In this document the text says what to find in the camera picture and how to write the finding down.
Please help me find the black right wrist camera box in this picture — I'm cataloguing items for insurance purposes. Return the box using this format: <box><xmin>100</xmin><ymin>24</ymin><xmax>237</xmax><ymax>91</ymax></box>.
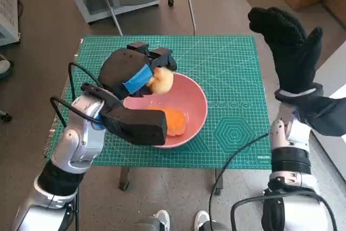
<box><xmin>294</xmin><ymin>87</ymin><xmax>346</xmax><ymax>136</ymax></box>

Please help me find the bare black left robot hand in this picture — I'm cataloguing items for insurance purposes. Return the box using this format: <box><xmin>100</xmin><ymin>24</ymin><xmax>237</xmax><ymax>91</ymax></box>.
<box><xmin>97</xmin><ymin>41</ymin><xmax>178</xmax><ymax>99</ymax></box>

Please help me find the pink bowl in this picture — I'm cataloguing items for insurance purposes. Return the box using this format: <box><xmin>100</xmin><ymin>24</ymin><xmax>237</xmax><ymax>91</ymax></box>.
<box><xmin>123</xmin><ymin>72</ymin><xmax>209</xmax><ymax>149</ymax></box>

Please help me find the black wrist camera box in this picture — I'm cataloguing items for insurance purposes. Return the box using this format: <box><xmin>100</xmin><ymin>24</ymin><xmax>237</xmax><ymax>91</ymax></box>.
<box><xmin>81</xmin><ymin>82</ymin><xmax>168</xmax><ymax>146</ymax></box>
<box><xmin>294</xmin><ymin>87</ymin><xmax>346</xmax><ymax>136</ymax></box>

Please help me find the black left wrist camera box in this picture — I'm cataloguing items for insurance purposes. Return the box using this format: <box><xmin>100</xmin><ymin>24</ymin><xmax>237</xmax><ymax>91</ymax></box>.
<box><xmin>81</xmin><ymin>82</ymin><xmax>168</xmax><ymax>146</ymax></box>

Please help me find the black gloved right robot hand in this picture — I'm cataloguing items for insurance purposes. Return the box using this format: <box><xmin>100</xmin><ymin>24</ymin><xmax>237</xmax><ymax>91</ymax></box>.
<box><xmin>248</xmin><ymin>6</ymin><xmax>323</xmax><ymax>95</ymax></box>

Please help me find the green cutting mat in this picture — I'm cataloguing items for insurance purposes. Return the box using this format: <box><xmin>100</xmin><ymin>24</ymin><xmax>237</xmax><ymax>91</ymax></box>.
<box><xmin>50</xmin><ymin>35</ymin><xmax>272</xmax><ymax>170</ymax></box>

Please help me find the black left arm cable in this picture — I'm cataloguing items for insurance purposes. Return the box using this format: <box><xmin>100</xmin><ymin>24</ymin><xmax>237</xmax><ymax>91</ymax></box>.
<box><xmin>50</xmin><ymin>62</ymin><xmax>103</xmax><ymax>129</ymax></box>

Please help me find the thick black cable loop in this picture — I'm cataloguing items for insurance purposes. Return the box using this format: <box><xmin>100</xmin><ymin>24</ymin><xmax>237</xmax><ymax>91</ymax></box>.
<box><xmin>230</xmin><ymin>190</ymin><xmax>337</xmax><ymax>231</ymax></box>

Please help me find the oblong orange toy bread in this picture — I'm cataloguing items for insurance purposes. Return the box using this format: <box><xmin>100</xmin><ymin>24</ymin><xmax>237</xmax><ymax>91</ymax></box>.
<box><xmin>148</xmin><ymin>106</ymin><xmax>187</xmax><ymax>137</ymax></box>

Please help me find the person's shoe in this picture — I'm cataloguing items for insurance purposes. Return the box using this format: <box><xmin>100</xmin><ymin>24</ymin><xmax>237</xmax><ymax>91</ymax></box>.
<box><xmin>0</xmin><ymin>60</ymin><xmax>13</xmax><ymax>80</ymax></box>

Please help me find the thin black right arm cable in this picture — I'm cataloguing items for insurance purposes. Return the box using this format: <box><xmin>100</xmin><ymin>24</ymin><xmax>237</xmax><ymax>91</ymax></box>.
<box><xmin>208</xmin><ymin>133</ymin><xmax>271</xmax><ymax>231</ymax></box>

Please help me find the round toy bread bun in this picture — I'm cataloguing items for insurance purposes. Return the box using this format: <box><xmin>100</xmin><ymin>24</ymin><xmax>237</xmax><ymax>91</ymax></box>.
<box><xmin>147</xmin><ymin>67</ymin><xmax>174</xmax><ymax>95</ymax></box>

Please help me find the metal table leg with caster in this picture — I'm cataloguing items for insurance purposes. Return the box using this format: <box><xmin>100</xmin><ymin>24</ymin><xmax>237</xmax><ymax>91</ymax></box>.
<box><xmin>213</xmin><ymin>169</ymin><xmax>224</xmax><ymax>196</ymax></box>
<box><xmin>118</xmin><ymin>167</ymin><xmax>130</xmax><ymax>190</ymax></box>

